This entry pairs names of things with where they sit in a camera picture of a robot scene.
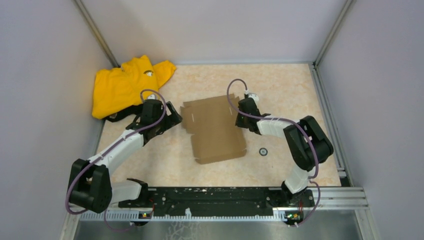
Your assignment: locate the brown cardboard box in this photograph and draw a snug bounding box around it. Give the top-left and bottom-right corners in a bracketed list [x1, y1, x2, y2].
[180, 93, 247, 165]

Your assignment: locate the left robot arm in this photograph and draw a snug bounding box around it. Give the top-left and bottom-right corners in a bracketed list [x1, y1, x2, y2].
[66, 99, 183, 213]

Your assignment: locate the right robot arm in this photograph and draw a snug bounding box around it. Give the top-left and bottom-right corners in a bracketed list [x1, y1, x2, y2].
[235, 97, 334, 206]

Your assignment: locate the black garment under shirt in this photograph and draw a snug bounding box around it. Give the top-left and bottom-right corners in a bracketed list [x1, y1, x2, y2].
[103, 104, 143, 123]

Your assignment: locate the yellow shirt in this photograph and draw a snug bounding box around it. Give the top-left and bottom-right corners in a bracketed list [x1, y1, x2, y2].
[91, 55, 177, 119]

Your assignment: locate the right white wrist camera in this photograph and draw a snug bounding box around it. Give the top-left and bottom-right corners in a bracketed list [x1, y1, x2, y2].
[247, 92, 259, 101]

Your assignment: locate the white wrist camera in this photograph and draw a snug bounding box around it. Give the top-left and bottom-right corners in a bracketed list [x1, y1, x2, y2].
[247, 92, 259, 101]
[147, 94, 158, 100]

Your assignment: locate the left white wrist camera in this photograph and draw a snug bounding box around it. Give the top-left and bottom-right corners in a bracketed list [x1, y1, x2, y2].
[147, 94, 158, 100]

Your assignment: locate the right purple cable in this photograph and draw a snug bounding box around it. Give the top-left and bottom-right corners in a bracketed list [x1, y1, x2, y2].
[226, 78, 322, 228]

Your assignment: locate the purple cable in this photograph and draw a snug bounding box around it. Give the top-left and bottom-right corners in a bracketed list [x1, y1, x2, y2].
[65, 89, 168, 232]
[226, 78, 322, 228]

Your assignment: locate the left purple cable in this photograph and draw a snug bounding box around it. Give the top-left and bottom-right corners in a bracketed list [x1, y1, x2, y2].
[65, 89, 168, 232]

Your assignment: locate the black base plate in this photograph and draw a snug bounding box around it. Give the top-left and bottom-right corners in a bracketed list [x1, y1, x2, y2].
[118, 187, 315, 217]

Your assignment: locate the aluminium frame rail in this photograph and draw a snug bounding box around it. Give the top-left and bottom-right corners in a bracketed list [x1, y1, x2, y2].
[78, 187, 369, 224]

